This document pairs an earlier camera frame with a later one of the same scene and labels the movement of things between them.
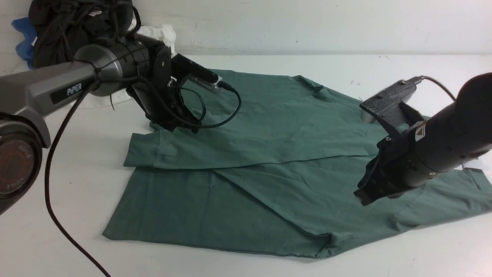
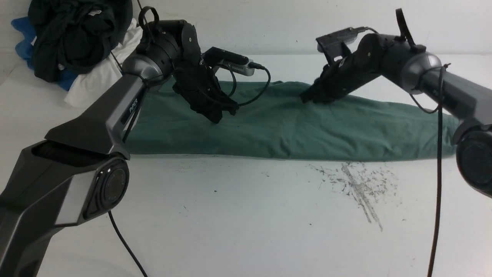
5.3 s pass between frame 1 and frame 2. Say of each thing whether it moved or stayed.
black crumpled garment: stayed
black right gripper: moved
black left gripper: moved
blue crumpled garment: stayed
